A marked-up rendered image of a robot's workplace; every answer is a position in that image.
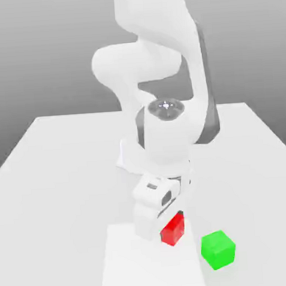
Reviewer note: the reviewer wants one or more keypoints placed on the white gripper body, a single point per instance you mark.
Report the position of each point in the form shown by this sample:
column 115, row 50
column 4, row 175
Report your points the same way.
column 145, row 222

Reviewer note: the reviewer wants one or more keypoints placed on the small red cube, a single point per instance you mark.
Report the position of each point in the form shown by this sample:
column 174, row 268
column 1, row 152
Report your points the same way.
column 172, row 231

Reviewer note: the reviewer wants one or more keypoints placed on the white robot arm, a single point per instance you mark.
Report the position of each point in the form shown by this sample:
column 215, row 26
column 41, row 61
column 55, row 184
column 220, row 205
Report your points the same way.
column 166, row 136

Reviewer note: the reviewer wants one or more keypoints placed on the small green cube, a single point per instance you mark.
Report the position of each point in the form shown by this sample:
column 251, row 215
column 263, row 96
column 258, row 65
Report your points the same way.
column 219, row 249

